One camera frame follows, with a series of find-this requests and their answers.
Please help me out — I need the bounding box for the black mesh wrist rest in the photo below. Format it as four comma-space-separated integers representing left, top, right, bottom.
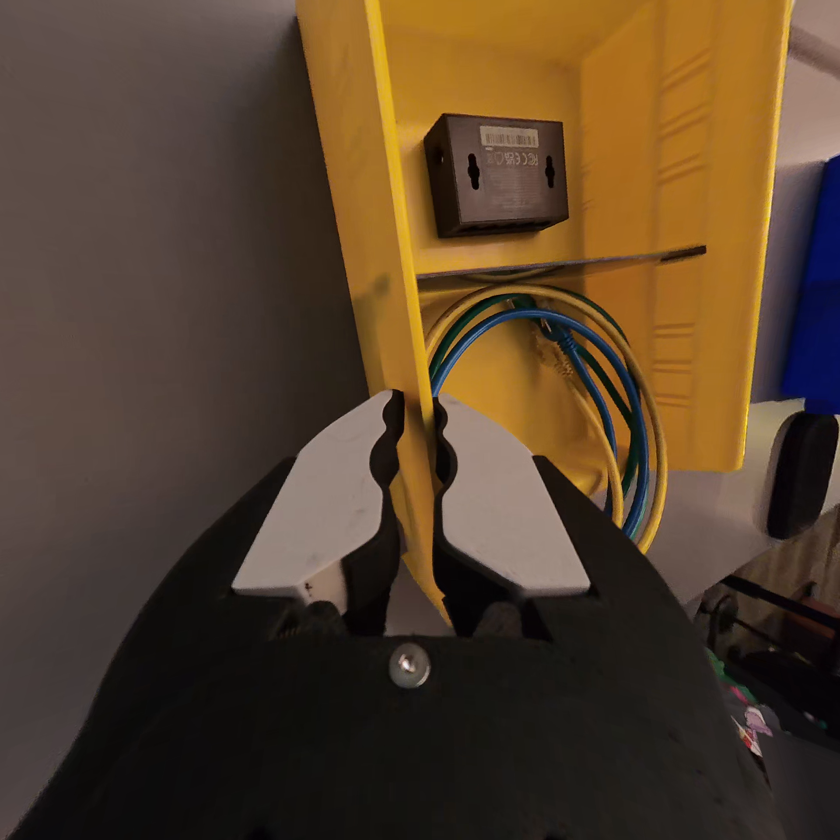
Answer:
766, 413, 840, 540

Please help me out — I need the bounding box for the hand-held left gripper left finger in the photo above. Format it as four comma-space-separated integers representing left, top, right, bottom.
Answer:
233, 389, 403, 599

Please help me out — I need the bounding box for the blue plastic bin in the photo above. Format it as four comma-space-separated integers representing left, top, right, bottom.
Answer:
780, 154, 840, 416

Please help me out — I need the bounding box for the green ethernet cable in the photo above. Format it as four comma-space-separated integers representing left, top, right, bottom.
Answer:
430, 293, 643, 501

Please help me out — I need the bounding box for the yellow ethernet cable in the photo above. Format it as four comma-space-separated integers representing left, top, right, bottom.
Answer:
425, 283, 669, 555

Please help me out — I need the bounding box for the black network switch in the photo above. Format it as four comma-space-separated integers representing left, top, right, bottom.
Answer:
423, 113, 571, 239

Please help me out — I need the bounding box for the blue ethernet cable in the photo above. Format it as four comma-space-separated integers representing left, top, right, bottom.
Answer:
430, 308, 652, 540

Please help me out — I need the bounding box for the yellow plastic bin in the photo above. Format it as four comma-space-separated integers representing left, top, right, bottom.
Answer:
295, 0, 795, 627

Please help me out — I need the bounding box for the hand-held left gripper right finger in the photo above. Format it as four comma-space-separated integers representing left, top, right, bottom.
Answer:
433, 392, 592, 599

